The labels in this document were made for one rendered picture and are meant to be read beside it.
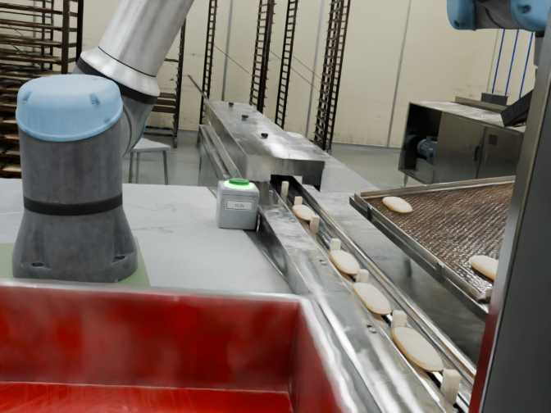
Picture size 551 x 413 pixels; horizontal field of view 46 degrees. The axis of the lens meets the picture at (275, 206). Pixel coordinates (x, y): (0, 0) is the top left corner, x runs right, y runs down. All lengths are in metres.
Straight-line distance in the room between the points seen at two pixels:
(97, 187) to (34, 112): 0.11
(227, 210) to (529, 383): 1.04
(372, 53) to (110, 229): 7.68
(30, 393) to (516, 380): 0.53
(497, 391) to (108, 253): 0.66
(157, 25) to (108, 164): 0.21
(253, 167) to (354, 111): 6.96
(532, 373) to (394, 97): 8.35
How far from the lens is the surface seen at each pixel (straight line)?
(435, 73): 8.69
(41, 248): 0.80
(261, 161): 1.42
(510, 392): 0.17
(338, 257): 0.97
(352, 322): 0.75
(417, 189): 1.29
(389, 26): 8.43
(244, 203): 1.18
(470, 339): 0.88
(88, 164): 0.76
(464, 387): 0.69
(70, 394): 0.65
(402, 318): 0.77
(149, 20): 0.87
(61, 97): 0.75
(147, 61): 0.88
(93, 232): 0.78
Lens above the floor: 1.15
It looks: 14 degrees down
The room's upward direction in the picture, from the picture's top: 6 degrees clockwise
